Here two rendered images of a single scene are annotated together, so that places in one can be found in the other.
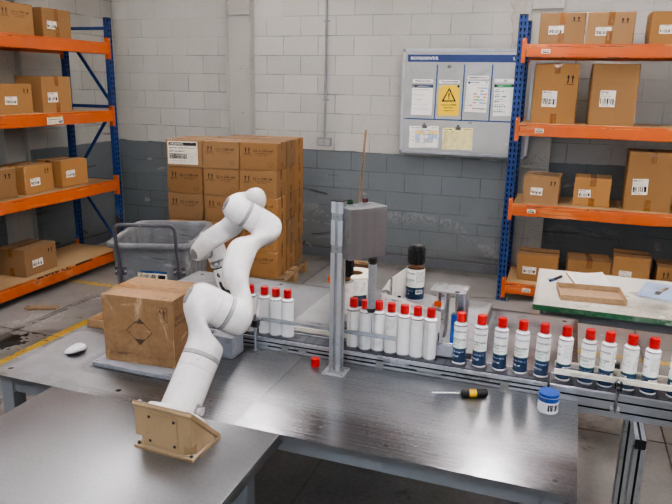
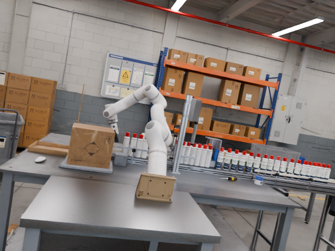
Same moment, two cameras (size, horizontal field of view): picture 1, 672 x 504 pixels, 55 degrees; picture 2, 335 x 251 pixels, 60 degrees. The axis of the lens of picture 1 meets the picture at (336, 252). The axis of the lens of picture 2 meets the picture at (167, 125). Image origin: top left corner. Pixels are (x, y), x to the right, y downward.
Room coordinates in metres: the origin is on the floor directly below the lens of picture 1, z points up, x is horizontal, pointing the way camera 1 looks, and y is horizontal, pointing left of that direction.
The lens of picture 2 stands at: (0.30, 1.35, 1.42)
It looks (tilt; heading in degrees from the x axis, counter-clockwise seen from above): 5 degrees down; 329
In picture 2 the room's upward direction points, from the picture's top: 11 degrees clockwise
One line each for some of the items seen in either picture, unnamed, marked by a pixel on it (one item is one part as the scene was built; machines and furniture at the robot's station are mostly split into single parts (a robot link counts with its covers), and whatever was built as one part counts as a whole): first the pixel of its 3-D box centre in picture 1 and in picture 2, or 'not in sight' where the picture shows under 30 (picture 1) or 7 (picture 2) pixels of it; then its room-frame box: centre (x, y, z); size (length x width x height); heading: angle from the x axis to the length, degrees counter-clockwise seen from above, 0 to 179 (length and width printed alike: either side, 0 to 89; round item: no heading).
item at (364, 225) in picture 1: (360, 230); (192, 109); (2.34, -0.09, 1.38); 0.17 x 0.10 x 0.19; 125
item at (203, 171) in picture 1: (238, 209); (19, 112); (6.28, 0.97, 0.70); 1.20 x 0.82 x 1.39; 77
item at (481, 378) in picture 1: (337, 349); (166, 164); (2.45, -0.01, 0.85); 1.65 x 0.11 x 0.05; 70
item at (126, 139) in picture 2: (250, 307); (125, 144); (2.58, 0.36, 0.98); 0.05 x 0.05 x 0.20
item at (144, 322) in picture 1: (154, 320); (90, 145); (2.40, 0.71, 0.99); 0.30 x 0.24 x 0.27; 75
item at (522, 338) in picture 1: (521, 346); (242, 161); (2.21, -0.69, 0.98); 0.05 x 0.05 x 0.20
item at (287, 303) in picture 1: (287, 313); (145, 146); (2.53, 0.20, 0.98); 0.05 x 0.05 x 0.20
